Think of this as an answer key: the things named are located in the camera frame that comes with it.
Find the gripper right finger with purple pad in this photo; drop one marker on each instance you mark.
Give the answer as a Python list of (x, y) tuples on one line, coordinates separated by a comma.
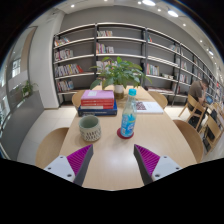
[(152, 166)]

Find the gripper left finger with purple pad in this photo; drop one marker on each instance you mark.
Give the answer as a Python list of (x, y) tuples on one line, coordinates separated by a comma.
[(73, 167)]

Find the clear blue water bottle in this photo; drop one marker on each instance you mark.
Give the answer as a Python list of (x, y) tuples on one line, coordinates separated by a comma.
[(129, 115)]

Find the wooden chair near left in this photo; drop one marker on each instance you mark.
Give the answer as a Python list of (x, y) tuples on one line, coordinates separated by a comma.
[(50, 147)]

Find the green patterned ceramic cup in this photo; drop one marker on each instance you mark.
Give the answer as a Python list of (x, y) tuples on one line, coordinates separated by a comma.
[(90, 128)]

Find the round red coaster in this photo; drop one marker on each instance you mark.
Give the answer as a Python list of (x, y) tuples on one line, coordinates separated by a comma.
[(121, 136)]

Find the wooden chair near right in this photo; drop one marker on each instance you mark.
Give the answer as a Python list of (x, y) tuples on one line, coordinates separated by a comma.
[(192, 137)]

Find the dark blue bottom book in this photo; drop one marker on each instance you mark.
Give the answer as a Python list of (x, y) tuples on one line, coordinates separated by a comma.
[(98, 112)]

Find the open white magazine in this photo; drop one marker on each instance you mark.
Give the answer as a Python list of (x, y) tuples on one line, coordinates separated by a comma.
[(148, 107)]

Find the wooden chair far right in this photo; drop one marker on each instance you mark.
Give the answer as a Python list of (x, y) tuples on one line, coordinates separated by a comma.
[(159, 98)]

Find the wooden chair far left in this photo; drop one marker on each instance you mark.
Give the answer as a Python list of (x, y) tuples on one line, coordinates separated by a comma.
[(76, 98)]

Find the slatted wooden chair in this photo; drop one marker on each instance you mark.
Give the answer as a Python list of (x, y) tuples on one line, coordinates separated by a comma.
[(197, 110), (213, 130)]

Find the red middle book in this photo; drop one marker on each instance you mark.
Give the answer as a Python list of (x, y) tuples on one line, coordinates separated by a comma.
[(97, 104)]

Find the pink top book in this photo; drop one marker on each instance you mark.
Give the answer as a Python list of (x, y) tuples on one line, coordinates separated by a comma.
[(97, 95)]

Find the small plant by window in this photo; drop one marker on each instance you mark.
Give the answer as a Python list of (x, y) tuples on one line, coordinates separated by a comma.
[(27, 89)]

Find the seated man in brown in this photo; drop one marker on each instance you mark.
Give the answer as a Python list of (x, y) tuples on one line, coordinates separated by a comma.
[(198, 90)]

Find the green potted plant white pot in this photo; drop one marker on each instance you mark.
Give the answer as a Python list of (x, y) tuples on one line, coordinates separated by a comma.
[(119, 73)]

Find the large grey bookshelf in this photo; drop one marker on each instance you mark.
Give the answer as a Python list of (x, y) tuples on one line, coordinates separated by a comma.
[(170, 66)]

